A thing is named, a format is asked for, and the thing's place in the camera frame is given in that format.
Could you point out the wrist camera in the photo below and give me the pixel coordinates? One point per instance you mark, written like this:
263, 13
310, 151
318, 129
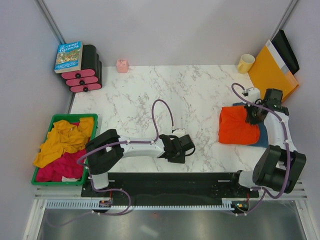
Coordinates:
179, 132
252, 94

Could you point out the yellow t-shirt in bin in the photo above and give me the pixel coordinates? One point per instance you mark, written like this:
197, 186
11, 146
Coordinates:
64, 138

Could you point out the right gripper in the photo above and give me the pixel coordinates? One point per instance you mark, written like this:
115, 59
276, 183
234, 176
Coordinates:
250, 119

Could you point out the white grey folder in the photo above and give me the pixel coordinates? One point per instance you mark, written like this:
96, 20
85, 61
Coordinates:
276, 57

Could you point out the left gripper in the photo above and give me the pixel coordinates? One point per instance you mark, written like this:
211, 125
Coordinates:
180, 160

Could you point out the small pink box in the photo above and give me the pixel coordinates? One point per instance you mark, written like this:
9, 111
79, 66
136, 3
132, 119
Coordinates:
122, 66

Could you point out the magenta t-shirt in bin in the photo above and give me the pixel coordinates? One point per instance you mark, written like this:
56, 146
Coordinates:
63, 169

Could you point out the left aluminium frame post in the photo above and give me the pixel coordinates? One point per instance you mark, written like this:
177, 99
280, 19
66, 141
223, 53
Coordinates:
50, 20

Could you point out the orange folder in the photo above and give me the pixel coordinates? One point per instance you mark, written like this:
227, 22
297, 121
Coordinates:
265, 74

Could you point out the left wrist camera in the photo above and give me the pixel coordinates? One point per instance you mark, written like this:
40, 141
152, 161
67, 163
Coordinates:
179, 132

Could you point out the right aluminium frame post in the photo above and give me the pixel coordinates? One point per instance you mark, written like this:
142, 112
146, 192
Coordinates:
287, 13

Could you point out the orange t-shirt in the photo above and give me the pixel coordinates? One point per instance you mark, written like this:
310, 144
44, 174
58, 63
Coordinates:
225, 125

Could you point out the aluminium frame post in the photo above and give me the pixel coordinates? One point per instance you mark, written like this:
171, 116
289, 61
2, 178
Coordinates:
287, 13
50, 20

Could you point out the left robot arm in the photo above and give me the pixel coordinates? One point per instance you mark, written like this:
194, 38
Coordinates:
107, 149

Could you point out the blue treehouse paperback book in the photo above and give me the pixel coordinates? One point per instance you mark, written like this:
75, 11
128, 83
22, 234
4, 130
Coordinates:
68, 57

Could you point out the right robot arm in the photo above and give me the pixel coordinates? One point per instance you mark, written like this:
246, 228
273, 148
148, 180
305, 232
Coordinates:
281, 165

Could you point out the folded blue t-shirt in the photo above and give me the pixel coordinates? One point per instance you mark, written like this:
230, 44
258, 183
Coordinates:
262, 136

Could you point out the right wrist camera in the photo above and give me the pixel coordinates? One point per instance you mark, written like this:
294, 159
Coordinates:
252, 94

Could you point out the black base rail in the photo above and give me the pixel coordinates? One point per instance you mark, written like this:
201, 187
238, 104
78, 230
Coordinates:
171, 188

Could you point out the grey slotted cable duct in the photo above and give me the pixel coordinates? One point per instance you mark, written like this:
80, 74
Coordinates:
98, 204

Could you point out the black folder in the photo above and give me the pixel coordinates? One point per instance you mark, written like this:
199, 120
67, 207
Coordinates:
283, 47

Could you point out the yellow mug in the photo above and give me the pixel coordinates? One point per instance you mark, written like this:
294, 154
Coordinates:
245, 63

